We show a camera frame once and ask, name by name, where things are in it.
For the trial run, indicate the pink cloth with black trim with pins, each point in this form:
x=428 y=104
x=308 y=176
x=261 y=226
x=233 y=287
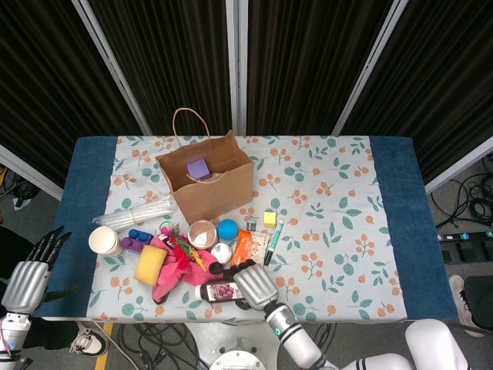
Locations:
x=181 y=275

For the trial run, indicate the black trouser leg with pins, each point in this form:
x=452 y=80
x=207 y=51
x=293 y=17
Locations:
x=50 y=333

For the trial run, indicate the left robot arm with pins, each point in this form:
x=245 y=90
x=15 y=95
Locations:
x=11 y=335

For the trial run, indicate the clear round tub brown contents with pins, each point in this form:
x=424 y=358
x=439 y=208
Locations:
x=202 y=233

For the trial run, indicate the small pink green toy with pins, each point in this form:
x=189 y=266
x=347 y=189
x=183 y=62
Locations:
x=166 y=228

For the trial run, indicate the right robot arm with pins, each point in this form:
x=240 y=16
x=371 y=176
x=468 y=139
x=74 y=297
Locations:
x=300 y=339

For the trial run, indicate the small dark green clip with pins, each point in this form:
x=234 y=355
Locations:
x=251 y=224

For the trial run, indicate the yellow floor tape strip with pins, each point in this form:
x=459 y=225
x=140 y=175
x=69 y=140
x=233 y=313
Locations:
x=104 y=347

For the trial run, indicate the bundle of clear straws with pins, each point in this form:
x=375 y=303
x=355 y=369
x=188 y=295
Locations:
x=135 y=214

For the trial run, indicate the small yellow cube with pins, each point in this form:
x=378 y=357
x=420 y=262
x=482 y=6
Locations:
x=270 y=218

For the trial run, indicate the white metal frame pole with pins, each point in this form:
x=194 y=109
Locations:
x=458 y=169
x=235 y=58
x=111 y=65
x=31 y=173
x=369 y=65

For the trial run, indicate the purple foam cube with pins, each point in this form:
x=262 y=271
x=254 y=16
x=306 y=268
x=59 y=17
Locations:
x=198 y=169

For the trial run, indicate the purple juice bottle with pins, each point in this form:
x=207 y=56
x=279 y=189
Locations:
x=219 y=291

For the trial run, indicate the floral print tablecloth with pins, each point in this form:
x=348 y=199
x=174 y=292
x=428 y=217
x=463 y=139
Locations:
x=339 y=216

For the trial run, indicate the black power strip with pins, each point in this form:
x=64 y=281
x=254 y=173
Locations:
x=466 y=236

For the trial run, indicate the blue toy building block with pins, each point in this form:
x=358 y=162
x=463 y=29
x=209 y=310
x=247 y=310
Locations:
x=140 y=235

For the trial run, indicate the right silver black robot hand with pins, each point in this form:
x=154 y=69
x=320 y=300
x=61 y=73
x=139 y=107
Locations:
x=254 y=287

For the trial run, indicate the purple toy building block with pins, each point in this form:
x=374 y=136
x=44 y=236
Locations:
x=133 y=244

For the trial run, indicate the white black sneaker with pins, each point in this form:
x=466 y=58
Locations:
x=462 y=300
x=90 y=343

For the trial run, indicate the yellow sponge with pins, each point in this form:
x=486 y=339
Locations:
x=150 y=265

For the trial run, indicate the small white jar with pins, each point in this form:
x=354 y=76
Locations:
x=221 y=252

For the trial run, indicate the orange white seasoning packet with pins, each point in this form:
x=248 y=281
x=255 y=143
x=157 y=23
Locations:
x=246 y=246

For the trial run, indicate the green black marker pen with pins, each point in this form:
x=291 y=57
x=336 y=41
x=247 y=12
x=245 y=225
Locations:
x=274 y=243

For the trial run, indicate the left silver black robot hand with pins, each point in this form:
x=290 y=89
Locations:
x=25 y=285

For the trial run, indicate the blue table cover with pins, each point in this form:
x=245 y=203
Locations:
x=88 y=173

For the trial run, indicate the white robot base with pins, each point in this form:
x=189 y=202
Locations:
x=239 y=360

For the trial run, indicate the blue ball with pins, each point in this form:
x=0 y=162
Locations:
x=228 y=229

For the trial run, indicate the black pleated curtain panel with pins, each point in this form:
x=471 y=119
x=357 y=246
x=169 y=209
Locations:
x=38 y=77
x=165 y=58
x=443 y=77
x=308 y=58

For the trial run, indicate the colourful feather toy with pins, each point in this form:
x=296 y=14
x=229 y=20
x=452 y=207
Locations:
x=181 y=252

